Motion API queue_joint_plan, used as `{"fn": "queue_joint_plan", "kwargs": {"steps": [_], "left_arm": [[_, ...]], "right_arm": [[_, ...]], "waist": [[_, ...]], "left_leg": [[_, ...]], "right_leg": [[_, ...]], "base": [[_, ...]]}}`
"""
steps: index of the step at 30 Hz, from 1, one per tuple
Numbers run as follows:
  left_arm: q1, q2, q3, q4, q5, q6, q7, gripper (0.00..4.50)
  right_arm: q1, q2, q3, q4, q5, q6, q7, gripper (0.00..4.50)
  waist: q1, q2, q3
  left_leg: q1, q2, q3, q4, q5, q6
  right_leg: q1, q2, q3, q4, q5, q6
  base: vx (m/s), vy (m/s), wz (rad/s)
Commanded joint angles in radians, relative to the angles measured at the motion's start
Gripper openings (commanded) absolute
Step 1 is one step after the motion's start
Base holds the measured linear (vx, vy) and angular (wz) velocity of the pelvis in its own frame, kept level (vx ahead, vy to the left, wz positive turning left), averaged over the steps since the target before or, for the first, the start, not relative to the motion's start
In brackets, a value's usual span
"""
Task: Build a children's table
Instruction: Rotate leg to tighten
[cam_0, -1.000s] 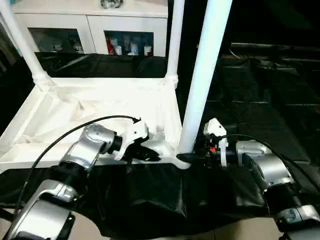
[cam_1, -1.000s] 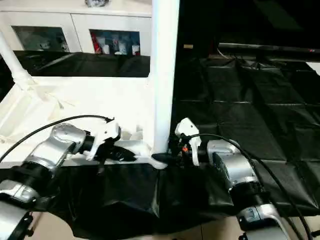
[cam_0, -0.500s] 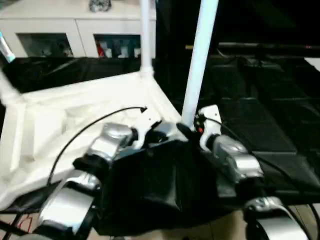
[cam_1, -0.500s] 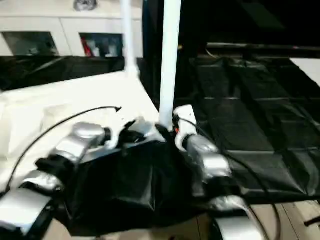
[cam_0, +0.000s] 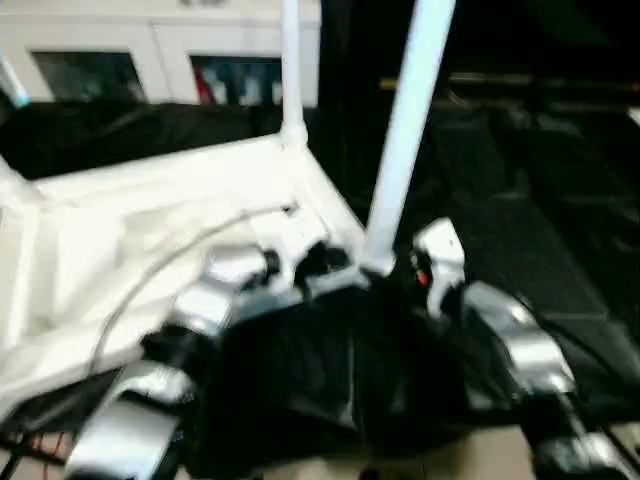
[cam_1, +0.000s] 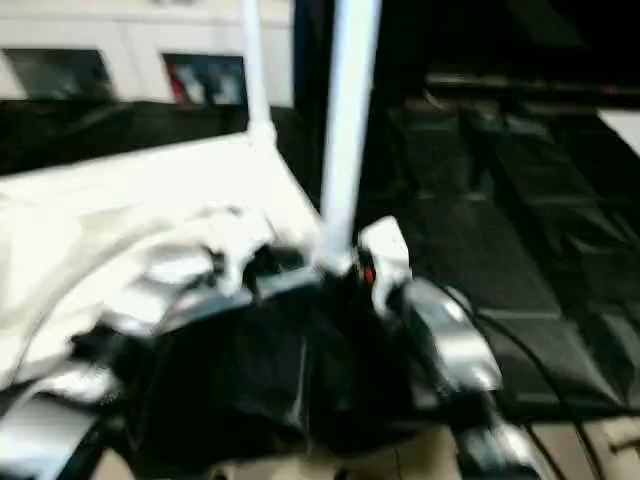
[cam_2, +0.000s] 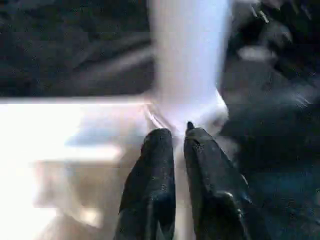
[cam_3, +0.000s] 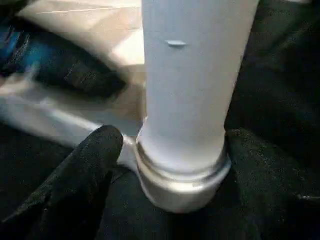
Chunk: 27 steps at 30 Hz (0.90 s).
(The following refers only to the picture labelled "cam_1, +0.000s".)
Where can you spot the white plastic table leg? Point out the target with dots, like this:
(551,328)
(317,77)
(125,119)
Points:
(350,130)
(256,70)

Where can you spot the white plastic table top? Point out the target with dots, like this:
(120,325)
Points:
(120,220)

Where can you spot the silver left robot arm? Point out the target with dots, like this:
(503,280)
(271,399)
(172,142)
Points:
(110,340)

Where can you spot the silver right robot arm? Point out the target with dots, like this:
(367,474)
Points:
(460,350)

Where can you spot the black plastic mat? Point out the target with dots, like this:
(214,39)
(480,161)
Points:
(520,220)

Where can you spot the white glass-door cabinet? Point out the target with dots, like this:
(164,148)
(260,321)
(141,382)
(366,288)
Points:
(120,45)

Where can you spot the silver metal bar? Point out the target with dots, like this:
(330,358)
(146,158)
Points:
(530,88)

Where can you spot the white flat sheet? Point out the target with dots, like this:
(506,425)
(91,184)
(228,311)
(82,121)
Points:
(622,125)

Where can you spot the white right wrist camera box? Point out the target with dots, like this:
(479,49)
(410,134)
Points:
(385,255)

